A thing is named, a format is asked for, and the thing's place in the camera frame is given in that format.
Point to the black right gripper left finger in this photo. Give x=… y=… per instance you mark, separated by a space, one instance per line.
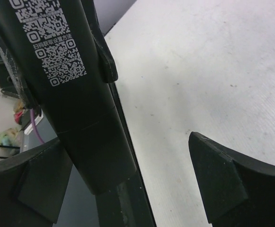
x=33 y=185

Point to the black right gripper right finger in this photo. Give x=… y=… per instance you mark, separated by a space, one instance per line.
x=236 y=190

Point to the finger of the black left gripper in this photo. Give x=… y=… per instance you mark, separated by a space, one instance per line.
x=107 y=63

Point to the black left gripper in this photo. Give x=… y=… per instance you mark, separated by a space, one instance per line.
x=21 y=43

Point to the black remote control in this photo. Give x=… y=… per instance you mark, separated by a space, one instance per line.
x=77 y=102

